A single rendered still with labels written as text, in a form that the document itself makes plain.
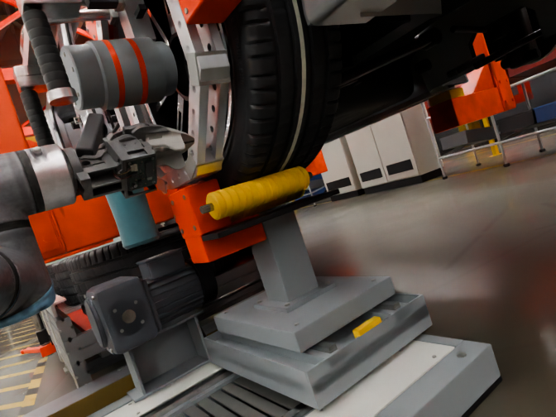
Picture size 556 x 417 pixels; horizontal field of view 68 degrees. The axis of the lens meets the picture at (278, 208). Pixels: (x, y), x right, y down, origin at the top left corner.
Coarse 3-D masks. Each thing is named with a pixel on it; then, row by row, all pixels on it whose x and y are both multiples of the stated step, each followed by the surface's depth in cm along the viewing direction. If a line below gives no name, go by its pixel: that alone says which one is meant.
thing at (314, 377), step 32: (352, 320) 100; (384, 320) 88; (416, 320) 93; (224, 352) 107; (256, 352) 99; (288, 352) 90; (320, 352) 82; (352, 352) 82; (384, 352) 87; (288, 384) 83; (320, 384) 77; (352, 384) 81
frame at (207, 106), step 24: (168, 0) 72; (96, 24) 106; (120, 24) 106; (192, 24) 71; (216, 24) 73; (192, 48) 71; (216, 48) 73; (192, 72) 72; (216, 72) 73; (192, 96) 76; (216, 96) 77; (120, 120) 113; (144, 120) 115; (192, 120) 78; (216, 120) 80; (216, 144) 83; (168, 168) 107; (192, 168) 84; (216, 168) 86
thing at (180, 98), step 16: (144, 0) 104; (160, 0) 108; (160, 16) 103; (160, 32) 102; (176, 32) 96; (224, 32) 77; (176, 48) 102; (224, 48) 78; (176, 64) 104; (176, 96) 122; (160, 112) 118; (176, 112) 121; (176, 128) 119; (224, 144) 88
